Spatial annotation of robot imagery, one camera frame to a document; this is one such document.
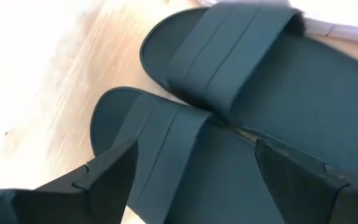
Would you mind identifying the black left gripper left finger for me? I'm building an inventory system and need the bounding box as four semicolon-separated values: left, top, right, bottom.
0;138;140;224

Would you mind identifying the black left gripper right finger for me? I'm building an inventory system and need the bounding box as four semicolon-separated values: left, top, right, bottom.
255;139;358;224

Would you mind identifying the black rubber slide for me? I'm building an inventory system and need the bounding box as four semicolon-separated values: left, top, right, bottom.
90;86;287;224
139;0;358;187

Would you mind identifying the pink rubber slide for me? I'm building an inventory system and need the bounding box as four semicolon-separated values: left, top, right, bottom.
197;0;358;47

